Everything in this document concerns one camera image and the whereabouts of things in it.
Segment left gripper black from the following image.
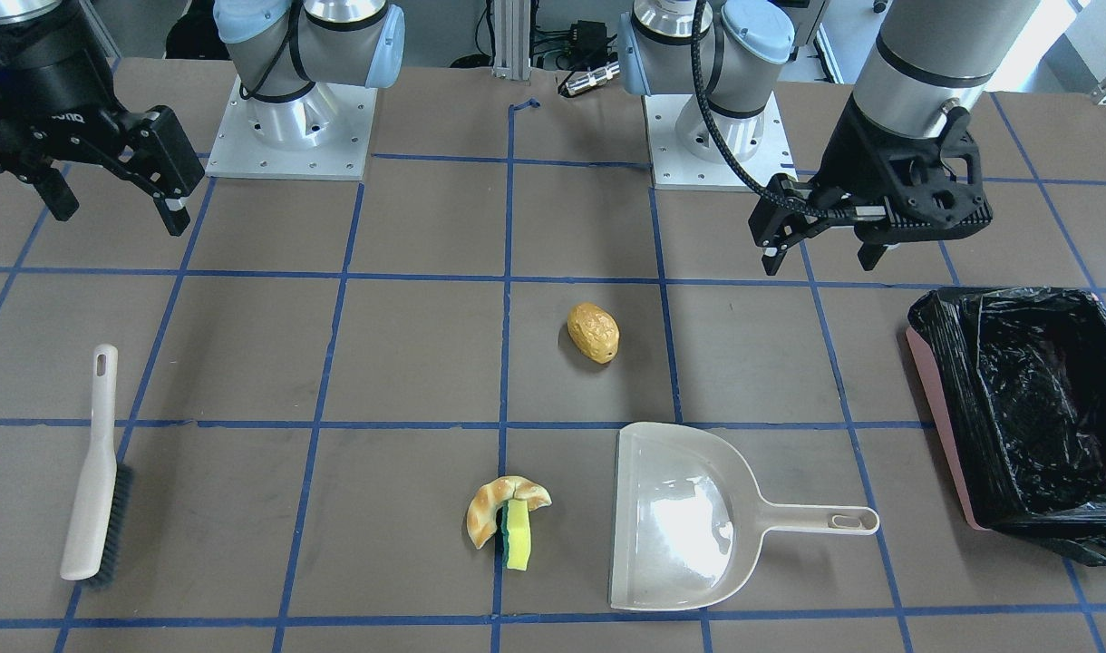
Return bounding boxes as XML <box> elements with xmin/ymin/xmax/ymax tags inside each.
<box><xmin>749</xmin><ymin>99</ymin><xmax>993</xmax><ymax>276</ymax></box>

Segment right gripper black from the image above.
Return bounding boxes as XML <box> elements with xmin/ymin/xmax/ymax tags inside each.
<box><xmin>0</xmin><ymin>25</ymin><xmax>204</xmax><ymax>237</ymax></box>

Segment beige plastic dustpan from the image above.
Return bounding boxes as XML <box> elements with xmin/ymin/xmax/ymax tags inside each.
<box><xmin>608</xmin><ymin>422</ymin><xmax>880</xmax><ymax>612</ymax></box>

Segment white hand brush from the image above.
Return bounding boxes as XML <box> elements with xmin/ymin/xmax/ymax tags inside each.
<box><xmin>60</xmin><ymin>344</ymin><xmax>133</xmax><ymax>590</ymax></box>

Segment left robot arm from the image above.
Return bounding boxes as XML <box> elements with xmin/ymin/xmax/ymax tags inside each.
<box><xmin>618</xmin><ymin>1</ymin><xmax>1039</xmax><ymax>276</ymax></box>

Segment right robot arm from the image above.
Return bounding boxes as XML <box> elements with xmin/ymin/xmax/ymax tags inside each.
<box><xmin>0</xmin><ymin>1</ymin><xmax>405</xmax><ymax>236</ymax></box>

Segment bin with black bag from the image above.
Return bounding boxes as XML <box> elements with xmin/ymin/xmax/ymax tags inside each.
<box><xmin>906</xmin><ymin>287</ymin><xmax>1106</xmax><ymax>567</ymax></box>

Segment toy potato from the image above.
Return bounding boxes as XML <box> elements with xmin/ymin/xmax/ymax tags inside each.
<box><xmin>567</xmin><ymin>302</ymin><xmax>622</xmax><ymax>365</ymax></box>

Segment black power adapter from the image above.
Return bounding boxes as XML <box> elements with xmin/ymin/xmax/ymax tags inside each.
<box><xmin>568</xmin><ymin>20</ymin><xmax>608</xmax><ymax>59</ymax></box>

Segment yellow green sponge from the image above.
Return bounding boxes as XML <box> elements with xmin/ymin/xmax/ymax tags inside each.
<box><xmin>498</xmin><ymin>499</ymin><xmax>532</xmax><ymax>571</ymax></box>

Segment toy croissant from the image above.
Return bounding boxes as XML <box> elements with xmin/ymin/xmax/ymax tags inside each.
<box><xmin>465</xmin><ymin>475</ymin><xmax>552</xmax><ymax>550</ymax></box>

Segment silver cable connector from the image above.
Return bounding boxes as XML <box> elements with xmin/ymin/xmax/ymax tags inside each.
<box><xmin>559</xmin><ymin>61</ymin><xmax>622</xmax><ymax>99</ymax></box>

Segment aluminium frame post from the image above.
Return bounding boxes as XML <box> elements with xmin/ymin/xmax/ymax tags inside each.
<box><xmin>490</xmin><ymin>0</ymin><xmax>533</xmax><ymax>83</ymax></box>

